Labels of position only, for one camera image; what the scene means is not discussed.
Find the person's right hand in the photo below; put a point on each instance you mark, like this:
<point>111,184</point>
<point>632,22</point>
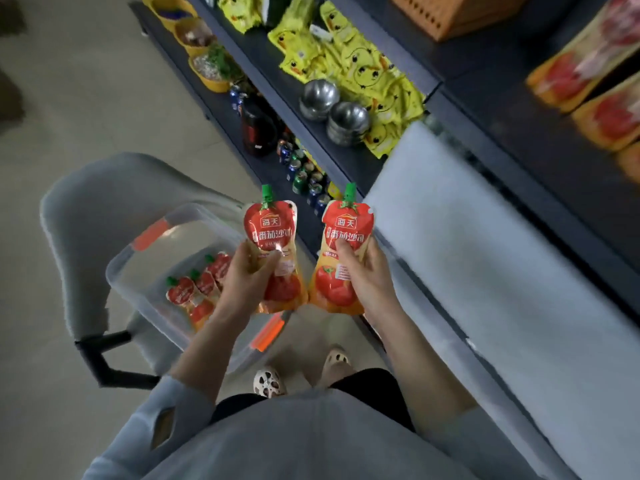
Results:
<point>376,289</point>

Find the person's left hand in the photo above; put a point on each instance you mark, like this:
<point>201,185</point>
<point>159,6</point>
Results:
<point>242,287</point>

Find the person's left thumb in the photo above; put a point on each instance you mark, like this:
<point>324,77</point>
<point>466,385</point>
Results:
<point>271,264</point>

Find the person's right thumb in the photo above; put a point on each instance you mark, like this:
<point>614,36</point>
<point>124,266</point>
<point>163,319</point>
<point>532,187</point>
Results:
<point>346,252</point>

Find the red ketchup pouch green cap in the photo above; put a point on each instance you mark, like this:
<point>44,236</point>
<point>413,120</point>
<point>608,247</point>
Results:
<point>345,287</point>
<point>580,59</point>
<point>220,267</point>
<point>270,227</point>
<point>182,294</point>
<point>612,117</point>
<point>205,283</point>

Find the person's right forearm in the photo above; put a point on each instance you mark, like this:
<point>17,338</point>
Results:
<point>422,374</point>

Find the person's left forearm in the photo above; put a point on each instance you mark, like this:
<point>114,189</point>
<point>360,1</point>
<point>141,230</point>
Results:
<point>207,347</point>

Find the row of drink cans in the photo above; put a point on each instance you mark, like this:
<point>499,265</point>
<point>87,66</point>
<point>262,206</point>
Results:
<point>305,177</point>

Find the person's right beige slipper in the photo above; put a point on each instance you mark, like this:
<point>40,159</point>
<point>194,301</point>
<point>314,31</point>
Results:
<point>336,361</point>

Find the person's left patterned slipper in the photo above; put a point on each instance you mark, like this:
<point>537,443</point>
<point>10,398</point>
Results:
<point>268,383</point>

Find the clear storage box orange latches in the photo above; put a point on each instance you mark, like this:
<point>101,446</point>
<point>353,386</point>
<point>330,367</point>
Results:
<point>150,254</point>

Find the stack of steel bowls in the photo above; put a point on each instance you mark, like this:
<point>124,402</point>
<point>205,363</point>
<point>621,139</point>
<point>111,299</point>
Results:
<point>348,122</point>
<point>320,97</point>

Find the person's black shorts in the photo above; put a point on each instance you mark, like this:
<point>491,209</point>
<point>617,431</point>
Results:
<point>372,389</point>

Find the white foam sheet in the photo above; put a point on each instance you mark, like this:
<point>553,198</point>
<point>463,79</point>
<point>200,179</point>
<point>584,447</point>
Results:
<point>500,294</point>

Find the blue drink can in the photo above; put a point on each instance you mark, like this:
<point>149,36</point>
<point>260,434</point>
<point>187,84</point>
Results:
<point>236,98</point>

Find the person's grey shirt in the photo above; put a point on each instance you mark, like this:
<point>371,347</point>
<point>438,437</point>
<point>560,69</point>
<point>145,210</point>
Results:
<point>310,439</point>

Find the grey chair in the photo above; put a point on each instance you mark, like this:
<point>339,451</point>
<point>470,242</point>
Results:
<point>95,204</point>

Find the pile of yellow snack packets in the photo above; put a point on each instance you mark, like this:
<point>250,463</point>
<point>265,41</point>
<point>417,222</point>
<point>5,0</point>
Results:
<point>360,64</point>

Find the yellow bowl with greens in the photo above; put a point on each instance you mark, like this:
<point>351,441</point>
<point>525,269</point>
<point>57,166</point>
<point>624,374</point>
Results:
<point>212,69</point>

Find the dark metal shelf unit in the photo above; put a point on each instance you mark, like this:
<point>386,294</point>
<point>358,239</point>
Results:
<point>525,119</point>

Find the orange perforated basket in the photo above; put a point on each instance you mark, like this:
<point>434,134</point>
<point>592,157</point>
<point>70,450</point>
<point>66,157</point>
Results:
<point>450,12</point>

